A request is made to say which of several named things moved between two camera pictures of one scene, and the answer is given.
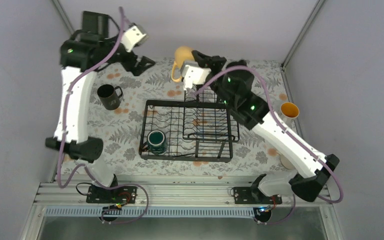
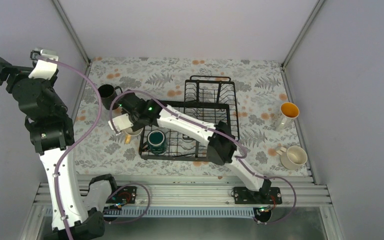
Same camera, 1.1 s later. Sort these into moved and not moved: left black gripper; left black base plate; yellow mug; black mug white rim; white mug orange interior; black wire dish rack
Moved: left black gripper; yellow mug
Not moved: left black base plate; white mug orange interior; black mug white rim; black wire dish rack
